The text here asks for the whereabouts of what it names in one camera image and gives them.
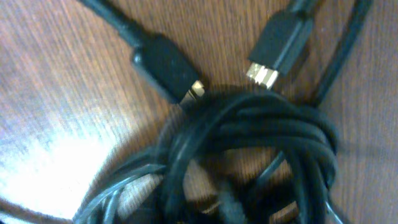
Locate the black cable bundle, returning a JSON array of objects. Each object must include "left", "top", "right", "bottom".
[{"left": 73, "top": 0, "right": 374, "bottom": 224}]

